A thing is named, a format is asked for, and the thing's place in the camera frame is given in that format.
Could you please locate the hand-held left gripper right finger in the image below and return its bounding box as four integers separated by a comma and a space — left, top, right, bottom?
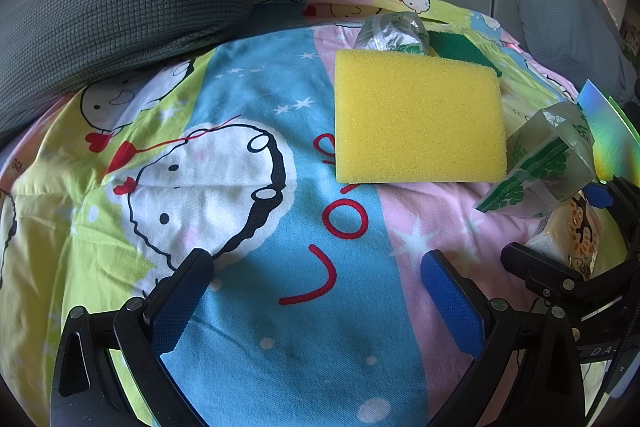
420, 249, 586, 427

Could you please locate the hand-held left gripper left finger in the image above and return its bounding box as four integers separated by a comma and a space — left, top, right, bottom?
50, 248, 221, 427

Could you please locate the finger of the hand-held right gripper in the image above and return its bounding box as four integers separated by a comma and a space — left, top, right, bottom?
501, 243, 593, 308
582, 177, 640, 268

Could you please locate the orange print tissue packet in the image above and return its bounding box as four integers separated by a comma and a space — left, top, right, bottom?
525, 192, 601, 280

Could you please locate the holographic green box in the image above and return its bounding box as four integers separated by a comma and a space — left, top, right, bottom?
577, 79, 638, 182

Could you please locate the clear plastic bag green print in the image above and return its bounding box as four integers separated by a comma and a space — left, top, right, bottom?
474, 104, 596, 214

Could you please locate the large yellow sponge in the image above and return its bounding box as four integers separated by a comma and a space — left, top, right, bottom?
334, 49, 508, 184

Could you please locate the cartoon printed blanket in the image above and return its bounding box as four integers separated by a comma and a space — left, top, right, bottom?
0, 0, 640, 427

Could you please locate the smooth grey cushion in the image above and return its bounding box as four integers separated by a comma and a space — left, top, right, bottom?
507, 0, 636, 102

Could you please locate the green yellow scouring sponge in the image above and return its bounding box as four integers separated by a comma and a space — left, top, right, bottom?
429, 29, 502, 78

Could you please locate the silver foil packet green print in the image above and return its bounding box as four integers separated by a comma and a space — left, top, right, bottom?
356, 12, 431, 56

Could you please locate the grey textured cushion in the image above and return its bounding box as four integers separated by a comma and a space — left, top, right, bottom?
0, 0, 253, 132

